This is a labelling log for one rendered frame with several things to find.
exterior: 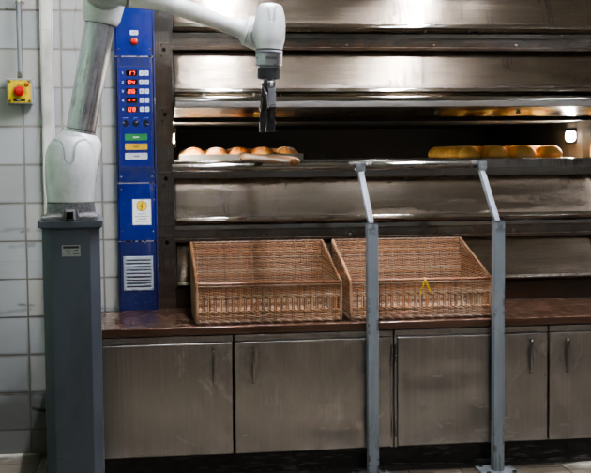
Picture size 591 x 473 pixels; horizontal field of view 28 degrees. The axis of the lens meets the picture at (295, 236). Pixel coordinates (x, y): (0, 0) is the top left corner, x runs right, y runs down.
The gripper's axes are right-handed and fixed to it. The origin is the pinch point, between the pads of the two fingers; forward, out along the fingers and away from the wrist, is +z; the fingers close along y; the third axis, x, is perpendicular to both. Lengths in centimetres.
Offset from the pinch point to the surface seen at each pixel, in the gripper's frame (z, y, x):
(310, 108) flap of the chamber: -10, -75, 30
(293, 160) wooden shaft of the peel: 10, 52, -1
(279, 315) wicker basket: 68, -39, 13
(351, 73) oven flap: -26, -87, 49
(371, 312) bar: 66, -27, 45
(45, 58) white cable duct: -27, -91, -75
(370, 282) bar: 54, -27, 44
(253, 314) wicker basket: 68, -40, 3
